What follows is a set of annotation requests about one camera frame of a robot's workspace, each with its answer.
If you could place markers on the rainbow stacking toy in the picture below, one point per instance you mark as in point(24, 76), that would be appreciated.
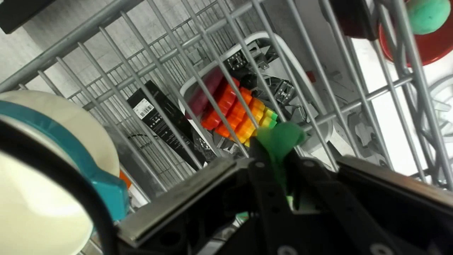
point(231, 108)

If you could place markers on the green ball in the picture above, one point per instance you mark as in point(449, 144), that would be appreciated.
point(426, 15)

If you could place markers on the black box with white label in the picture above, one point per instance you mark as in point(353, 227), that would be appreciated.
point(160, 121)

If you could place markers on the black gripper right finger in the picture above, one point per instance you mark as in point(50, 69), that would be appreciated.
point(340, 208)

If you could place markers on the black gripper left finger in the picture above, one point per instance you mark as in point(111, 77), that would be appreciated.
point(269, 203)

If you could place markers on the white pot with teal band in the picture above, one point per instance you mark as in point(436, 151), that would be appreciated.
point(57, 118)

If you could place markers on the green plush toy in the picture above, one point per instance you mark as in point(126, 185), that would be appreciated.
point(281, 140)

